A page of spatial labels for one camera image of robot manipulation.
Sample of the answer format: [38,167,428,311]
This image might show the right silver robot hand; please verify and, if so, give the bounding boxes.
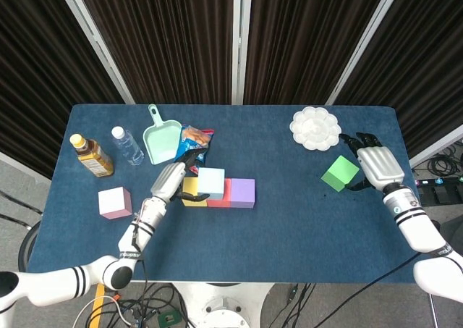
[339,132,405,193]

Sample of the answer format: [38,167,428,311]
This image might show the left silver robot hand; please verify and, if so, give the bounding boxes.
[150,150,211,204]

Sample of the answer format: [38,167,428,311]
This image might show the yellow cube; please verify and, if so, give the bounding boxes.
[182,177,209,208]

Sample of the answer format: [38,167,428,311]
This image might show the green cube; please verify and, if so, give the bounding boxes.
[320,155,361,193]

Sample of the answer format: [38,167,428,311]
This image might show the light blue cube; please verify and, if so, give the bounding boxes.
[197,167,226,201]

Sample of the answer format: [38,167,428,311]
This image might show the orange-red cube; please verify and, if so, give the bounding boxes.
[206,177,232,209]

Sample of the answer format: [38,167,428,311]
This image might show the purple cube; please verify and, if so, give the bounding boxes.
[229,178,256,209]

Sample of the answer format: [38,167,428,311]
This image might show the pink cube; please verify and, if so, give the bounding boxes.
[98,186,133,220]

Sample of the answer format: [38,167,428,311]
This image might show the mint green dustpan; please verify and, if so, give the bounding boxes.
[142,104,183,166]

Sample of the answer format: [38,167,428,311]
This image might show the blue snack bag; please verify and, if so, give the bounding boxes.
[173,124,215,175]

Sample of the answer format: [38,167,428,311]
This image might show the clear plastic water bottle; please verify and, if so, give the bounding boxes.
[111,125,145,167]

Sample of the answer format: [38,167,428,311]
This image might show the white flower-shaped paint palette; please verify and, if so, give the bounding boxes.
[289,106,343,151]

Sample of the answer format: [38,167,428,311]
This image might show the amber tea bottle yellow label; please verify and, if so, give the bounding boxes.
[69,133,115,178]

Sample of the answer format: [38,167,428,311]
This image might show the blue table cloth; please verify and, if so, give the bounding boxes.
[27,104,442,285]

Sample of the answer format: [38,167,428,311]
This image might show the black office chair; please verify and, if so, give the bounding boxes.
[432,217,463,256]

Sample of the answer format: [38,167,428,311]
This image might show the green circuit board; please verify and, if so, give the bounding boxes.
[157,308,182,327]

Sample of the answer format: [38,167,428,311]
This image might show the yellow floor tape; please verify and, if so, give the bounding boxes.
[90,287,106,320]

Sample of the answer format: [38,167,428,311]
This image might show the coiled black cables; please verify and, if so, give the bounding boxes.
[426,138,463,179]

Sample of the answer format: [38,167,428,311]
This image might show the black floor cable bundle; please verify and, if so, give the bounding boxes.
[72,282,196,328]
[267,283,315,328]

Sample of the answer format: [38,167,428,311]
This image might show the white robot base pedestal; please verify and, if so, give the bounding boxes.
[169,282,276,328]

